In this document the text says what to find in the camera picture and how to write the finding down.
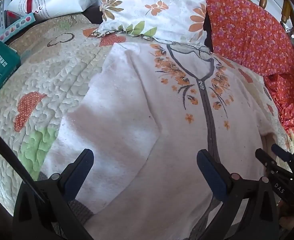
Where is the flat box with coloured squares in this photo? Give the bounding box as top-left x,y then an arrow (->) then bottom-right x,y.
0,10 -> 36,43

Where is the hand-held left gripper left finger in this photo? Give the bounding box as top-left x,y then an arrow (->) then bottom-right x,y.
13,149 -> 95,240

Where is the black cable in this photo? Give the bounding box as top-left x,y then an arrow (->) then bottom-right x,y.
0,122 -> 47,203

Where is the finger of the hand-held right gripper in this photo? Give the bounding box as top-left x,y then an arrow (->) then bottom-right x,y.
255,148 -> 292,181
271,143 -> 294,168

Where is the black cloth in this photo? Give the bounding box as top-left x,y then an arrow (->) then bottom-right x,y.
202,12 -> 215,53

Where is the red floral cloth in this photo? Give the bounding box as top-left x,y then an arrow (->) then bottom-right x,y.
206,0 -> 294,153

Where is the white floral pillow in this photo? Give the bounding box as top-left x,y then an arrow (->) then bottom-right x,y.
96,0 -> 217,47

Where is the quilted blanket with heart patches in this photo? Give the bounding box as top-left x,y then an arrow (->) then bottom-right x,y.
0,12 -> 294,230

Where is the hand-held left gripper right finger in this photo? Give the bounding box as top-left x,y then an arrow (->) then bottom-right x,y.
196,149 -> 280,240

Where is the white sweater with orange flowers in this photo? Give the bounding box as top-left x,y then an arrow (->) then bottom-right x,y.
41,42 -> 277,240

